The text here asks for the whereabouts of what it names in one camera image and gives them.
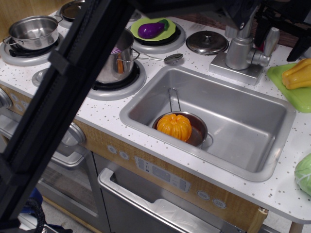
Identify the yellow toy bell pepper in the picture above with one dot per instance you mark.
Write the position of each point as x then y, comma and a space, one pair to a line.
298, 76

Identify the steel pan back left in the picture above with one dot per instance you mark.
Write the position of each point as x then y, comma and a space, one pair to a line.
70, 10

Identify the silver oven door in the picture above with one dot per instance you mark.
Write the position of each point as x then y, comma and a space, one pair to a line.
68, 184

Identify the steel spoon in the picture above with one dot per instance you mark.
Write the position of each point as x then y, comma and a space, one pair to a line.
167, 60

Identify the shallow steel pot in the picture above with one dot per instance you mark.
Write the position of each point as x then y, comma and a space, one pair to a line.
34, 33

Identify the steel pot lid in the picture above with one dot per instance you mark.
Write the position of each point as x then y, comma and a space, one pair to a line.
207, 43

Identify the silver faucet lever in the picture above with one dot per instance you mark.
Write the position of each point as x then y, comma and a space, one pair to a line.
263, 58

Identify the silver toy faucet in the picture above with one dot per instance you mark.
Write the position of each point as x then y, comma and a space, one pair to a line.
236, 62

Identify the green toy cabbage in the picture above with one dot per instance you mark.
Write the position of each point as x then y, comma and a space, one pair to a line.
302, 174

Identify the silver stove knob left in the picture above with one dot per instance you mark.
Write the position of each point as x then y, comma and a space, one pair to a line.
5, 101

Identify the green plate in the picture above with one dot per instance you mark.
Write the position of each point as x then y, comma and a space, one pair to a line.
165, 35

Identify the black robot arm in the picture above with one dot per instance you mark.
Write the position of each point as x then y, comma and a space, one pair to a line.
69, 79

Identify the silver stove knob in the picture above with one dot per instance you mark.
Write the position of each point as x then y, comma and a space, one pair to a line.
5, 101
73, 136

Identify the orange toy pumpkin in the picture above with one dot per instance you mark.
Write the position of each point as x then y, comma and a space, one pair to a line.
177, 126

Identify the purple toy eggplant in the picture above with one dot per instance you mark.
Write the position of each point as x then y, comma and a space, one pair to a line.
152, 30

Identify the small steel saucepan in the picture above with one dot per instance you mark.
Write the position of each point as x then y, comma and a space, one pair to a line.
200, 136

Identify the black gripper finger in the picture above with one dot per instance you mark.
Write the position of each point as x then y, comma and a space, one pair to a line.
263, 27
303, 32

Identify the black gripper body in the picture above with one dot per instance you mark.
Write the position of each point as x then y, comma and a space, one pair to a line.
240, 11

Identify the green cutting board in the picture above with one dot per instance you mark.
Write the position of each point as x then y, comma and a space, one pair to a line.
300, 98

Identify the tall steel stockpot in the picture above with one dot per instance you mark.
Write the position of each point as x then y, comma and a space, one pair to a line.
123, 50

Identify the orange toy carrot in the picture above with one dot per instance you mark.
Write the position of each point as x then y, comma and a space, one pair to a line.
120, 67

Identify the silver dishwasher door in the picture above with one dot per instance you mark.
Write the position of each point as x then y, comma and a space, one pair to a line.
136, 205

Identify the silver toy sink basin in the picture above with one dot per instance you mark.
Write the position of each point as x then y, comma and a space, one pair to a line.
247, 130

